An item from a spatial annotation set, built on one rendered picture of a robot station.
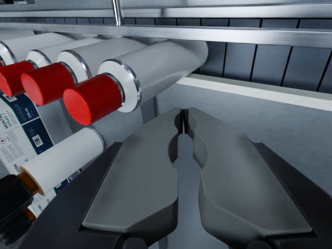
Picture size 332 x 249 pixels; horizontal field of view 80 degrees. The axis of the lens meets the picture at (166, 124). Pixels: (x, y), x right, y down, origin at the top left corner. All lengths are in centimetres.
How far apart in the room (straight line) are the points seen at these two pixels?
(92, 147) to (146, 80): 42
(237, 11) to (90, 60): 18
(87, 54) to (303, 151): 35
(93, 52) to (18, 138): 54
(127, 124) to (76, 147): 16
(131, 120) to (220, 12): 29
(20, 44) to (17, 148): 44
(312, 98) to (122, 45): 22
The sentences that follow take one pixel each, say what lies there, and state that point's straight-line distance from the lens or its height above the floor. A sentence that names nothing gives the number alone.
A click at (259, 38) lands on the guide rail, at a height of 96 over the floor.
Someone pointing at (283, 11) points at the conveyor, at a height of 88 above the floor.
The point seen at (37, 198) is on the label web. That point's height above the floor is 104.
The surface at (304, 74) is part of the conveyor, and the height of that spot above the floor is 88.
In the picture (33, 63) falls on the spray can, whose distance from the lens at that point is 29.
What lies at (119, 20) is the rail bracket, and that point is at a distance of 28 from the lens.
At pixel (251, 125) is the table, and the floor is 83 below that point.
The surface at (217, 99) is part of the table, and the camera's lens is 38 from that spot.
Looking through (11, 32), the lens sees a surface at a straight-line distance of 61.
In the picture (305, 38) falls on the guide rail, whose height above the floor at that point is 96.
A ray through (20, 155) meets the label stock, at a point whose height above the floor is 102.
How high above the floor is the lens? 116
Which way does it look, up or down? 44 degrees down
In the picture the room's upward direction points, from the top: 131 degrees counter-clockwise
